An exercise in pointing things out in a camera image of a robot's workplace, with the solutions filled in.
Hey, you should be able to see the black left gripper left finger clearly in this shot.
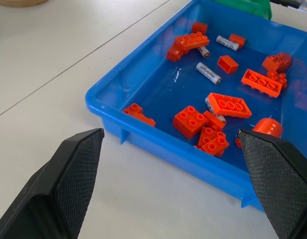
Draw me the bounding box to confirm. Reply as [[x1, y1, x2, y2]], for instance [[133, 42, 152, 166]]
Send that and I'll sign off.
[[0, 128, 105, 239]]

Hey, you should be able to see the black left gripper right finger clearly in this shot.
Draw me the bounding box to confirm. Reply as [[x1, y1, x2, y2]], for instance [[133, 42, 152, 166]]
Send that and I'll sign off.
[[236, 128, 307, 239]]

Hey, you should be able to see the green object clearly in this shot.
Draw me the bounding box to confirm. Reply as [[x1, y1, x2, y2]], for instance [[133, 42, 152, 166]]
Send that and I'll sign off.
[[209, 0, 272, 20]]

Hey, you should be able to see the orange cylinder block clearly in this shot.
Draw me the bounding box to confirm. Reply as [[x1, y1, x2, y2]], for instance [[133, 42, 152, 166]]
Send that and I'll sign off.
[[251, 118, 283, 137]]

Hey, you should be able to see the orange flat studded plate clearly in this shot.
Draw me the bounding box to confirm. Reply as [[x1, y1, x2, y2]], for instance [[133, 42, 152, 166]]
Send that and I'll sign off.
[[207, 92, 253, 119]]

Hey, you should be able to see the white AA battery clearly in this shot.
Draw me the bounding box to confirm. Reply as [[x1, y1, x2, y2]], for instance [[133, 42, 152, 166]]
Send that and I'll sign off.
[[197, 45, 210, 58], [216, 35, 240, 51], [205, 96, 227, 124], [196, 62, 222, 85]]

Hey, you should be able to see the blue plastic tray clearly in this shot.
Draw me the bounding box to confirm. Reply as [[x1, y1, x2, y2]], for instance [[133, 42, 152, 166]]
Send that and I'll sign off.
[[85, 0, 307, 217]]

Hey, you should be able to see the dark object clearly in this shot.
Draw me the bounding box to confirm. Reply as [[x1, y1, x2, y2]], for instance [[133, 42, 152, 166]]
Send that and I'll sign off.
[[269, 0, 303, 9]]

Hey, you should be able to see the round wooden object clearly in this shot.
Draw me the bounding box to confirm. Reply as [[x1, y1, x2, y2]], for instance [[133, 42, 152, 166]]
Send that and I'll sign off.
[[0, 0, 49, 7]]

